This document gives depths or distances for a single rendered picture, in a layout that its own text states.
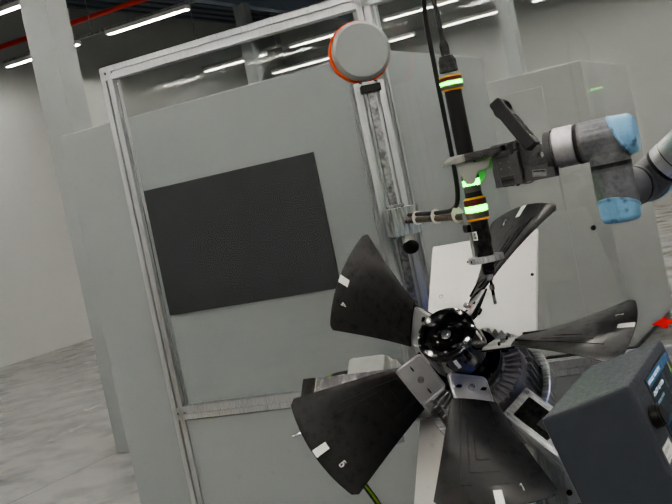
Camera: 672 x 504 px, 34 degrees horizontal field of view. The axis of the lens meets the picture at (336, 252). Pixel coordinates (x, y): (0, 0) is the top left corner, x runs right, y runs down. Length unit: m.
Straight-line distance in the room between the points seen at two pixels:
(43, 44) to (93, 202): 3.50
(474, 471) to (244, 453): 1.39
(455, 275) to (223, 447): 1.09
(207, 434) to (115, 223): 1.75
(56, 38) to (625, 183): 6.61
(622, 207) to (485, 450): 0.51
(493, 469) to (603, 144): 0.62
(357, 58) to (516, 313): 0.80
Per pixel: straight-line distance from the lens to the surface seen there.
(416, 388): 2.18
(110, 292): 4.95
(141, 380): 4.94
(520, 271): 2.49
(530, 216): 2.25
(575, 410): 1.27
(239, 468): 3.32
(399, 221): 2.67
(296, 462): 3.22
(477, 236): 2.11
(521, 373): 2.23
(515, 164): 2.06
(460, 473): 2.01
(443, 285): 2.55
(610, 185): 2.03
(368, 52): 2.81
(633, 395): 1.25
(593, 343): 2.04
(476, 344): 2.12
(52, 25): 8.30
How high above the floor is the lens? 1.52
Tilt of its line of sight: 3 degrees down
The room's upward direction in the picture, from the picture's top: 12 degrees counter-clockwise
